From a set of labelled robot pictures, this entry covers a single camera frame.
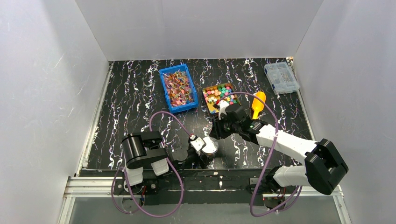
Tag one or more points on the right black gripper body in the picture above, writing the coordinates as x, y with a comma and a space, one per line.
223, 124

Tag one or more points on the clear round plastic jar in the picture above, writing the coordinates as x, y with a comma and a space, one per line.
207, 157

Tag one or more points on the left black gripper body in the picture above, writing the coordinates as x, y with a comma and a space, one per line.
192, 155

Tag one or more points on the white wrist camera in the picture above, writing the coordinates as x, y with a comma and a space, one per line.
197, 143
221, 106

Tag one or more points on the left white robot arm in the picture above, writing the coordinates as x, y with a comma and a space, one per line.
145, 150

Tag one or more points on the blue plastic candy bin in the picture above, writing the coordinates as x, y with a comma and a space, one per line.
179, 89

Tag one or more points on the white round jar lid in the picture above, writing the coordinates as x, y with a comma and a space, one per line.
211, 145

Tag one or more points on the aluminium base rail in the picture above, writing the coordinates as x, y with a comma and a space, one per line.
87, 200

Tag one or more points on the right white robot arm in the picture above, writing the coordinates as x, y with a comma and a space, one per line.
321, 165

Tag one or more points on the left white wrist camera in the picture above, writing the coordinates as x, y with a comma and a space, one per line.
197, 143

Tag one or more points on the gold tray of star candies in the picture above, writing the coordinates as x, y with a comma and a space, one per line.
213, 93

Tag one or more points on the clear plastic organizer box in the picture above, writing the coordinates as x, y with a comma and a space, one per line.
281, 78

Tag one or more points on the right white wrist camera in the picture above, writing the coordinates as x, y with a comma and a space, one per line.
221, 106

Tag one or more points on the orange plastic scoop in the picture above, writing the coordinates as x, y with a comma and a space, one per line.
258, 104

